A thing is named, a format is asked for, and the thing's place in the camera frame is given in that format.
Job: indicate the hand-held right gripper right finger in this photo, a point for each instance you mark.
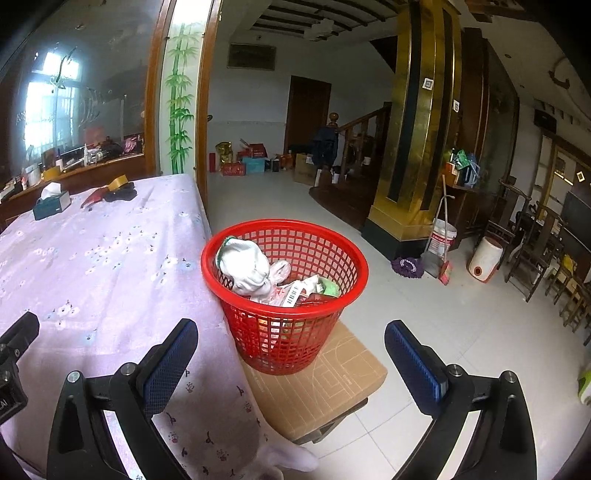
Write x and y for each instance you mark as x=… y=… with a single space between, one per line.
x=411 y=364

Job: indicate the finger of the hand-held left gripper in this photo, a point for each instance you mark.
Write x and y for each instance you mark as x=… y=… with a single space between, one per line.
x=23 y=332

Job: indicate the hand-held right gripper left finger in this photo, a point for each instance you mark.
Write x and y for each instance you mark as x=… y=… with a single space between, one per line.
x=168 y=364

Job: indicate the red plastic basket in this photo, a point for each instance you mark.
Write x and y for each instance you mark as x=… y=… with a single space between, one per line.
x=295 y=350

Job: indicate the red white torn box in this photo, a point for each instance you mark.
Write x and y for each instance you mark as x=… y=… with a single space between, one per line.
x=314 y=299

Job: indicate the green trimmed white sock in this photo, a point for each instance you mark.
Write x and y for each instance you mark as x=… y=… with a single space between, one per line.
x=238 y=261

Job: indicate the long white barcoded box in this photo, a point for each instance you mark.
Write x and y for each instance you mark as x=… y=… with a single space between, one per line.
x=295 y=290

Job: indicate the cardboard topped stool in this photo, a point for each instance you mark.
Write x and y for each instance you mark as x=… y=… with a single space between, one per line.
x=323 y=383

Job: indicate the purple mop head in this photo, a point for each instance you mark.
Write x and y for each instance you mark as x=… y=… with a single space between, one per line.
x=407 y=267

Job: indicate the floral purple tablecloth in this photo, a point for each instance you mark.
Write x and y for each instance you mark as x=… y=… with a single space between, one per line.
x=115 y=277

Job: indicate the green tissue box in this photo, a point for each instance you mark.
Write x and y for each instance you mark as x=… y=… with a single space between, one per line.
x=53 y=207

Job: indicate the white orange container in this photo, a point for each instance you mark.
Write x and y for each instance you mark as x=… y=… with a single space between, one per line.
x=485 y=258

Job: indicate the white bucket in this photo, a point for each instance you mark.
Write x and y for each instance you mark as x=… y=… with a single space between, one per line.
x=443 y=237

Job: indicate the red packet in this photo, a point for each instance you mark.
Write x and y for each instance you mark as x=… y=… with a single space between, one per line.
x=94 y=197

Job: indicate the wooden chair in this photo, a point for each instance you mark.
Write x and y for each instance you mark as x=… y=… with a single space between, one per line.
x=501 y=230
x=531 y=258

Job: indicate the black wallet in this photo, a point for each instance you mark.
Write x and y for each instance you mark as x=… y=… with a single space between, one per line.
x=122 y=194

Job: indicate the wooden side cabinet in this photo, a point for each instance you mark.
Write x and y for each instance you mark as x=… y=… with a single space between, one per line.
x=92 y=173

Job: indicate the green white object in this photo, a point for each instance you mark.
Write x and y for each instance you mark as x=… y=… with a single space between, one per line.
x=585 y=383

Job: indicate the yellow small box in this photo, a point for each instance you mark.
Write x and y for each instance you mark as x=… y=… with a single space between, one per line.
x=117 y=182

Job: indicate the wooden staircase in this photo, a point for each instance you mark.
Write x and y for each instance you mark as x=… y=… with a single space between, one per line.
x=360 y=194

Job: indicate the green and blue bags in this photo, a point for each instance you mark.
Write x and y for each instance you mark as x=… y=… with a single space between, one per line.
x=464 y=168

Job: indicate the pile of gift boxes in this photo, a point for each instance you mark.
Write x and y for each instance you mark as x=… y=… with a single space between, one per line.
x=249 y=164

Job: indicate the cardboard box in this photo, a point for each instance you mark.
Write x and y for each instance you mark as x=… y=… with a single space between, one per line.
x=304 y=170

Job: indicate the golden pillar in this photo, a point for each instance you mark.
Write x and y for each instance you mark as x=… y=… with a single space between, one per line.
x=415 y=138

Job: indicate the dark blue jacket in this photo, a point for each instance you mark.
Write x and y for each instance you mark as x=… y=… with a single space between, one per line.
x=325 y=145

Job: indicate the brown wooden door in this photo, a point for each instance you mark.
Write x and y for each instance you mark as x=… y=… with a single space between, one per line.
x=307 y=115

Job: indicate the bamboo painted pillar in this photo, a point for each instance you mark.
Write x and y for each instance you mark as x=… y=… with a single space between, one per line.
x=182 y=92

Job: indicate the framed wall picture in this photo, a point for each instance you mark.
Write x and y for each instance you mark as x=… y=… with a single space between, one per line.
x=251 y=56

